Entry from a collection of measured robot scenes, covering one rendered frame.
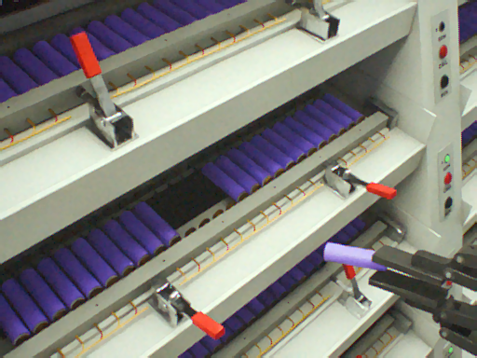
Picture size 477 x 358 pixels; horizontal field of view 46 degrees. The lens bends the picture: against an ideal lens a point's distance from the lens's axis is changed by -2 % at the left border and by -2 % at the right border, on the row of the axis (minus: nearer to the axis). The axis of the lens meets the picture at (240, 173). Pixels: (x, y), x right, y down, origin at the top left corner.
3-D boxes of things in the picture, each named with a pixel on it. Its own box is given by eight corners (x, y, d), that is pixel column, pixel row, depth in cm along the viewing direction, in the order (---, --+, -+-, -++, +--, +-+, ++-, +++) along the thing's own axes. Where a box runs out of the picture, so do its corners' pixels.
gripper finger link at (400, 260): (440, 287, 51) (442, 280, 50) (370, 261, 55) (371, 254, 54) (452, 274, 53) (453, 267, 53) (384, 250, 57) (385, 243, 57)
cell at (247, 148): (247, 148, 76) (283, 175, 72) (238, 155, 75) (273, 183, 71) (249, 138, 74) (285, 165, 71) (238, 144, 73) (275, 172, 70)
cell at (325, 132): (300, 117, 81) (335, 142, 78) (291, 123, 80) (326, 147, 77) (302, 107, 80) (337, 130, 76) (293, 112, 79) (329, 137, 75)
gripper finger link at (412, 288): (448, 288, 53) (447, 296, 54) (381, 266, 57) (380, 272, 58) (437, 302, 51) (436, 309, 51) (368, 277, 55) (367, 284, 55)
